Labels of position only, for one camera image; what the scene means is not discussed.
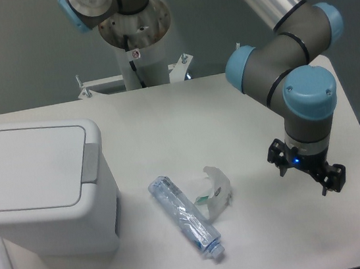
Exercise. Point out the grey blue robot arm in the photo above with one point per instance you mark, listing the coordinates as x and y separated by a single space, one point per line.
279 75

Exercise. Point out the white plastic trash can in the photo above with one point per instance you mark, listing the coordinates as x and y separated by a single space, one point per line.
57 193

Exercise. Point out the clear crumpled plastic packaging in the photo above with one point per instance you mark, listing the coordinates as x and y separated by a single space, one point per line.
213 202

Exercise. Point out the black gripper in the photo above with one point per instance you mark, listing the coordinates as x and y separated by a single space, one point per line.
311 158

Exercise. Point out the clear plastic water bottle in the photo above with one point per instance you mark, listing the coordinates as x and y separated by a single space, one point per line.
190 221

